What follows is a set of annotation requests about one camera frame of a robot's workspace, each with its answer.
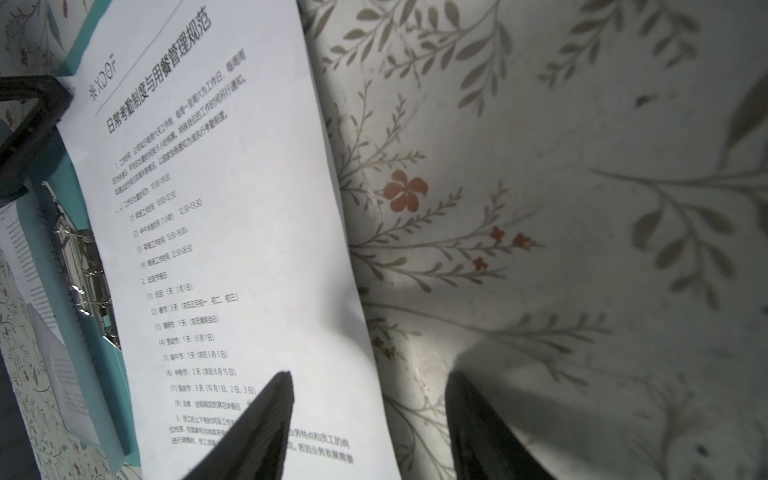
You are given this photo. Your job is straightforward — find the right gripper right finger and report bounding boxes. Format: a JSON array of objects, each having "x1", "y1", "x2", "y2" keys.
[{"x1": 445, "y1": 371, "x2": 554, "y2": 480}]

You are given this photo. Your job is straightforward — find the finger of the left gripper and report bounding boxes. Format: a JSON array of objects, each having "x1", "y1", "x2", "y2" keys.
[{"x1": 1, "y1": 75, "x2": 73, "y2": 198}]

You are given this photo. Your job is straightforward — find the metal folder clip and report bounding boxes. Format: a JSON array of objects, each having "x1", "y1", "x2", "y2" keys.
[{"x1": 41, "y1": 181, "x2": 121, "y2": 351}]

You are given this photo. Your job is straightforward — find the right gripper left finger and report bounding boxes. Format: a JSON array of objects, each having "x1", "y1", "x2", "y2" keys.
[{"x1": 186, "y1": 371, "x2": 294, "y2": 480}]

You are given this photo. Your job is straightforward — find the white paper stack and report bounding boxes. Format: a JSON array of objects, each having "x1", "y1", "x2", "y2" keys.
[{"x1": 59, "y1": 1, "x2": 399, "y2": 479}]

